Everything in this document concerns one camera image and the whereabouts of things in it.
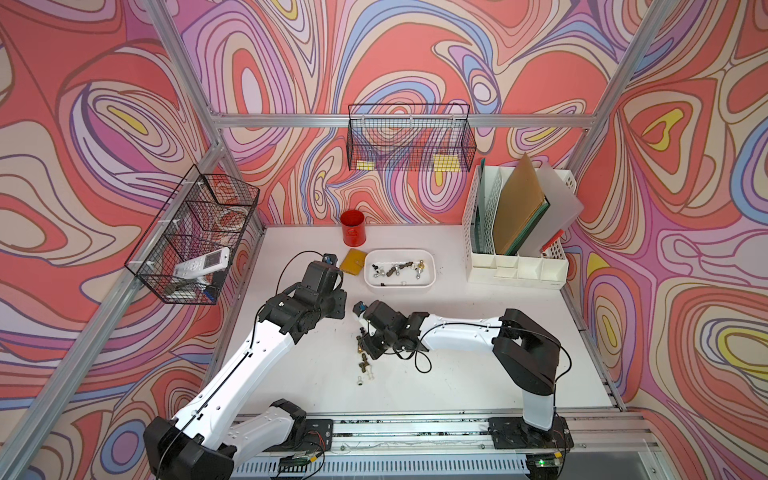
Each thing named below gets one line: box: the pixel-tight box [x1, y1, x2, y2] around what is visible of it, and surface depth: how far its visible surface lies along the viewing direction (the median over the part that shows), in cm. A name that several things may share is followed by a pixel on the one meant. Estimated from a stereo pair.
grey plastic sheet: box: [519, 162, 584, 257], surface depth 91 cm
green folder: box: [507, 195, 551, 256], surface depth 92 cm
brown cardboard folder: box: [493, 152, 546, 254], surface depth 103 cm
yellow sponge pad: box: [340, 248, 367, 276], surface depth 109 cm
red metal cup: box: [340, 209, 367, 247], surface depth 111 cm
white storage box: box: [363, 248, 437, 289], surface depth 107 cm
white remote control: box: [173, 246, 231, 280], surface depth 70 cm
